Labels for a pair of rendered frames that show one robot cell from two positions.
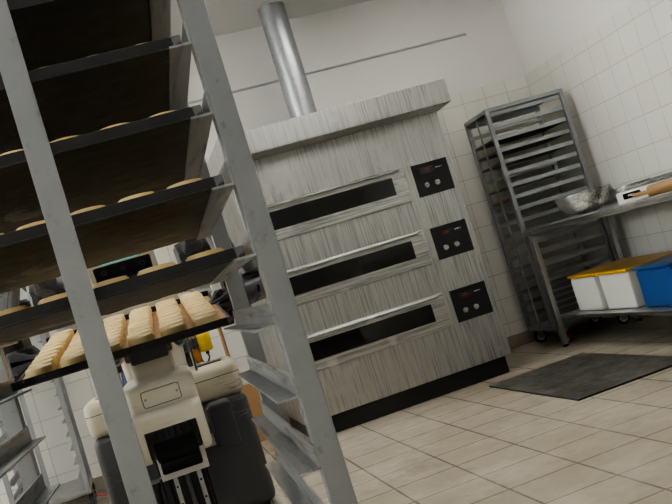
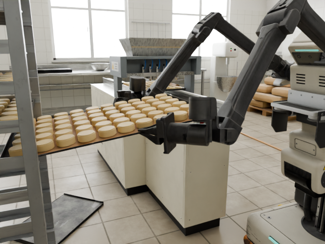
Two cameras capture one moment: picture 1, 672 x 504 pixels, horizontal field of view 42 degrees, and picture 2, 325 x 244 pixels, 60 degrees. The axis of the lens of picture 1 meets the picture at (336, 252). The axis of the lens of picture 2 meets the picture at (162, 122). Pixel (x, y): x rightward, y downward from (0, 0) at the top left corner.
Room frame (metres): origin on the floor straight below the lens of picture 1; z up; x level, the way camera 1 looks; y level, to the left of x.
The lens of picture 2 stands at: (1.89, -0.47, 1.22)
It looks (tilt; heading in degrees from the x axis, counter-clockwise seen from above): 14 degrees down; 80
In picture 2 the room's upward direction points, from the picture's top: straight up
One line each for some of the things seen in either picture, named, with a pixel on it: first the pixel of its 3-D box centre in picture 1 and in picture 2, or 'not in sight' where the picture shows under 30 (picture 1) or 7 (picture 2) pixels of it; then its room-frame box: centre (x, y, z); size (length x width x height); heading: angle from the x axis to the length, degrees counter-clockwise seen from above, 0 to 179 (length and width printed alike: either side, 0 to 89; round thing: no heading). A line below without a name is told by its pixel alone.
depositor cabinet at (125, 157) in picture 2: not in sight; (138, 128); (2.12, 2.44, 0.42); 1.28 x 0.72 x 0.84; 105
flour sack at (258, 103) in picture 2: not in sight; (268, 101); (5.02, 4.84, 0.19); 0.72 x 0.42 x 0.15; 16
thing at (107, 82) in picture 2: not in sight; (117, 86); (1.92, 2.38, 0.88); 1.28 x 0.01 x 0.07; 105
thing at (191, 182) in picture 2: not in sight; (182, 155); (2.37, 1.49, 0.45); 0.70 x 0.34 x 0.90; 105
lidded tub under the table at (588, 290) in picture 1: (613, 283); not in sight; (6.10, -1.77, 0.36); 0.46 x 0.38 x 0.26; 102
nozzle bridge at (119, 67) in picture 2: not in sight; (155, 75); (2.24, 1.98, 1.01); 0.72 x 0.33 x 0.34; 15
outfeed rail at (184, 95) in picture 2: not in sight; (165, 88); (2.35, 2.12, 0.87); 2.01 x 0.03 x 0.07; 105
